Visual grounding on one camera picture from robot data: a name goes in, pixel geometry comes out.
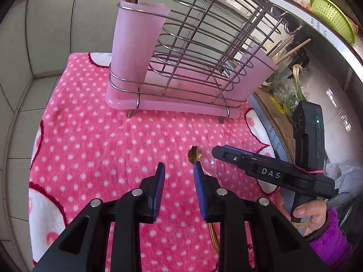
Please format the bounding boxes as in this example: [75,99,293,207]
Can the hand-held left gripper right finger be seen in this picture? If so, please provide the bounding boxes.
[194,163,329,272]

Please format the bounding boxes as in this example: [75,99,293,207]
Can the person's right forearm purple sleeve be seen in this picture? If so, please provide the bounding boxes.
[305,208,358,272]

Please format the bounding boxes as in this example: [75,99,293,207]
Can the green plastic basket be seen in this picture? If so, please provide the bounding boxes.
[310,0,357,45]

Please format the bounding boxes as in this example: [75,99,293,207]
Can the green onions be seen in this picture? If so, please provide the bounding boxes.
[263,65,310,112]

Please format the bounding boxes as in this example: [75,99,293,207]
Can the clear plastic spoon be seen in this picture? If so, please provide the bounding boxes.
[199,144,225,180]

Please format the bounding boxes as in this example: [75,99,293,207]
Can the black blender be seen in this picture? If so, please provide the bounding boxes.
[284,11,310,66]

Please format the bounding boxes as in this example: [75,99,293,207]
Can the pink polka dot blanket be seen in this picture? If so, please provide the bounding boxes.
[28,51,284,272]

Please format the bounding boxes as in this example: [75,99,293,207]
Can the stainless steel shelf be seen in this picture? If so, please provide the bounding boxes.
[250,0,363,221]

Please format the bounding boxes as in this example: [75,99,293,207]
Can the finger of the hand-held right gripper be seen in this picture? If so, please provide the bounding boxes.
[225,145,295,167]
[213,146,252,174]

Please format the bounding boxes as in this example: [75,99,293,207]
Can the gold metal spoon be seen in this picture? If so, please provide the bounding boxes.
[188,146,221,254]

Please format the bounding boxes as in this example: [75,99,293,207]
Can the person's right hand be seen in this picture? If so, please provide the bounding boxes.
[275,190,328,236]

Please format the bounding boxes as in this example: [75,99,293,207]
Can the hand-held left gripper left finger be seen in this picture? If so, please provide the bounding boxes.
[32,162,166,272]

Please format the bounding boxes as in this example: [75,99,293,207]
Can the grey kitchen cabinet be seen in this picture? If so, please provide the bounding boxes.
[15,0,128,78]

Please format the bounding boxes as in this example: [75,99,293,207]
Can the pink wire utensil rack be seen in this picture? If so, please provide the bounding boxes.
[105,0,287,124]

